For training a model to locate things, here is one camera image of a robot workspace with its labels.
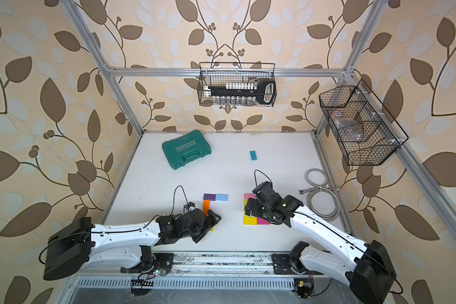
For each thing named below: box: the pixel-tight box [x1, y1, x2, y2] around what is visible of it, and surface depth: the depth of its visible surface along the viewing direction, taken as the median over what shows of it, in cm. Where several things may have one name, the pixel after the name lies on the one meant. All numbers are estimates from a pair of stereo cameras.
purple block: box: [203, 193, 216, 201], surface depth 93 cm
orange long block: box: [202, 200, 211, 217], surface depth 92 cm
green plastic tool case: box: [162, 129, 212, 170], surface depth 110 cm
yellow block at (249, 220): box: [243, 214, 258, 226], surface depth 86 cm
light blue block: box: [215, 193, 229, 201], surface depth 95 cm
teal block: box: [249, 150, 258, 161], surface depth 110 cm
